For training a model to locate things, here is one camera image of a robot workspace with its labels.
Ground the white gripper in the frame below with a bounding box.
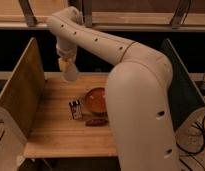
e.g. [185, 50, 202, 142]
[56, 46, 77, 71]

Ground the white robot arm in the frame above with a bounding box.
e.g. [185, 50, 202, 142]
[47, 7, 180, 171]

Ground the orange bowl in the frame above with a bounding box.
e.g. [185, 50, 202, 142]
[84, 87, 106, 114]

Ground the left wooden side panel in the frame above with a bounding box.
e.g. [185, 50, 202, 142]
[0, 38, 45, 141]

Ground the dark red oblong object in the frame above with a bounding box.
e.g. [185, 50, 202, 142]
[85, 119, 108, 127]

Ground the right dark side panel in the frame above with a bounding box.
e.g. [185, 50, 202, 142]
[161, 39, 205, 132]

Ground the wooden shelf rail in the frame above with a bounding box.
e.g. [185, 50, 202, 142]
[0, 0, 205, 32]

